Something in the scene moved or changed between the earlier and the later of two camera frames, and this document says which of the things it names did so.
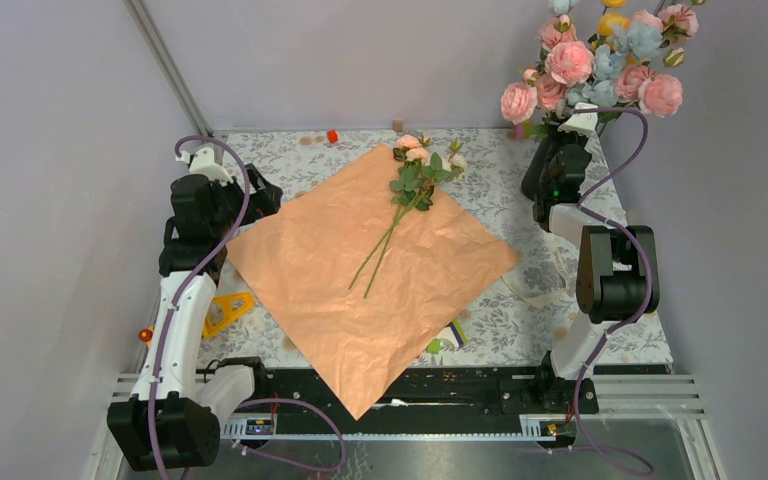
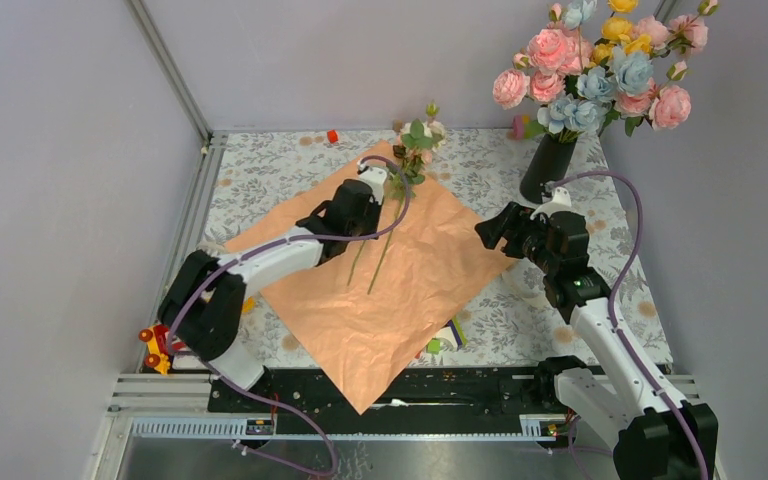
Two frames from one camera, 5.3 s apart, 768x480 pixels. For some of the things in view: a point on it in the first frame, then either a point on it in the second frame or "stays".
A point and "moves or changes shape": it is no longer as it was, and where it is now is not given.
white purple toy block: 450,333 stays
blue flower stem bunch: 636,40 -> 583,110
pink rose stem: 661,95 moves or changes shape
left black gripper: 264,201 -> 376,210
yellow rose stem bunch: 606,22 moves or changes shape
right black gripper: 555,133 -> 510,224
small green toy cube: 434,346 stays
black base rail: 449,390 stays
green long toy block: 460,331 stays
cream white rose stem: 438,168 -> 414,134
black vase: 540,155 stays
